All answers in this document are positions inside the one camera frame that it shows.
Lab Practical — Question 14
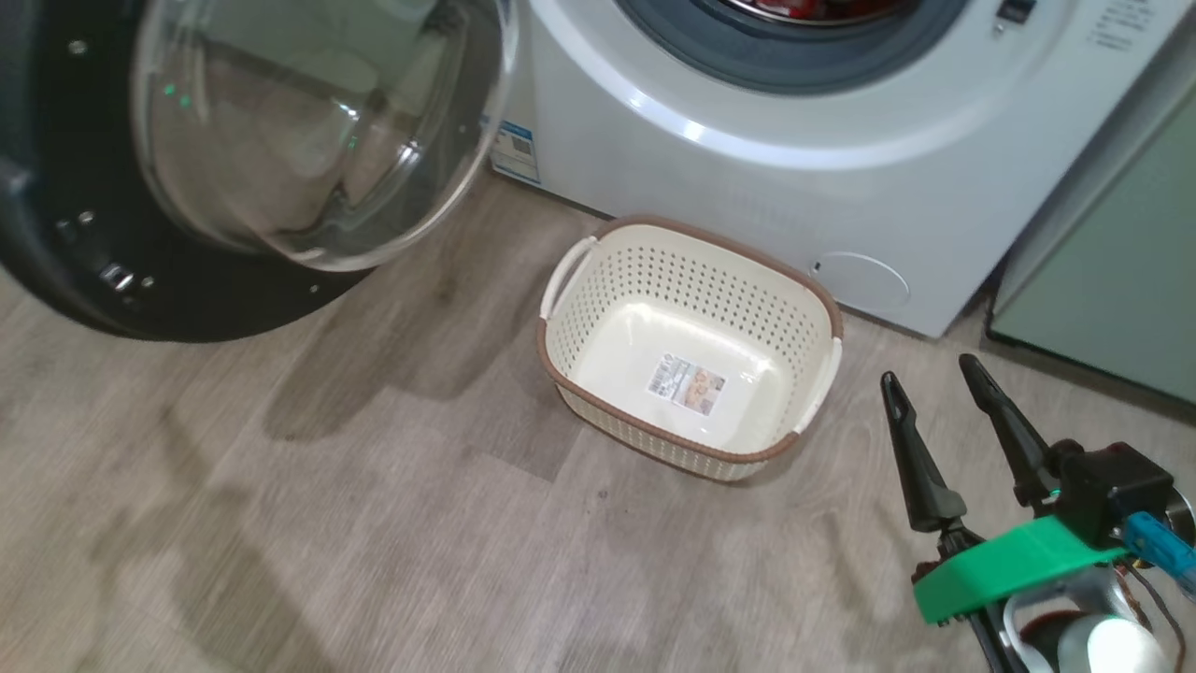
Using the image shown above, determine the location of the paper label inside basket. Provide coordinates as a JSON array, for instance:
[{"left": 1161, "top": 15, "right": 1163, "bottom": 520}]
[{"left": 647, "top": 352, "right": 727, "bottom": 417}]

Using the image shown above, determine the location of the black glass washer door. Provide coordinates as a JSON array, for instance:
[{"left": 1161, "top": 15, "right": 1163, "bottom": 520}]
[{"left": 0, "top": 0, "right": 520, "bottom": 342}]

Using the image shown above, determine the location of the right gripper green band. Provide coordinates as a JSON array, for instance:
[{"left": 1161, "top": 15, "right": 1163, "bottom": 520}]
[{"left": 880, "top": 353, "right": 1127, "bottom": 625}]

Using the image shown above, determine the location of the round white filter cover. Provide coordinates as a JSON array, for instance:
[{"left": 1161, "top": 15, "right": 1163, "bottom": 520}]
[{"left": 811, "top": 251, "right": 910, "bottom": 309}]

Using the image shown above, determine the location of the blue cable plug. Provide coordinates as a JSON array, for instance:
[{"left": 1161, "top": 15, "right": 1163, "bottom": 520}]
[{"left": 1121, "top": 512, "right": 1196, "bottom": 599}]

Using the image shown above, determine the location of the white front-load washing machine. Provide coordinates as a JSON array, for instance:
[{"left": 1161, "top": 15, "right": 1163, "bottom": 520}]
[{"left": 481, "top": 0, "right": 1196, "bottom": 339}]

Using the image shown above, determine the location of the cream perforated laundry basket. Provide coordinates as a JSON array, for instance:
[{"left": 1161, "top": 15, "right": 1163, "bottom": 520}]
[{"left": 536, "top": 215, "right": 845, "bottom": 482}]

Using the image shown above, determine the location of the blue energy label sticker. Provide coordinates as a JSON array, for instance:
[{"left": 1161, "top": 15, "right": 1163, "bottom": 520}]
[{"left": 491, "top": 120, "right": 543, "bottom": 185}]

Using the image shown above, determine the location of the pale green cabinet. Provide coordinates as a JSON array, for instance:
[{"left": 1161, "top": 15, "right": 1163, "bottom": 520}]
[{"left": 986, "top": 56, "right": 1196, "bottom": 405}]

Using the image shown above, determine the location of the red garment with white stripes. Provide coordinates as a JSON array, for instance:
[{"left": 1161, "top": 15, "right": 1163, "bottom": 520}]
[{"left": 738, "top": 0, "right": 903, "bottom": 21}]

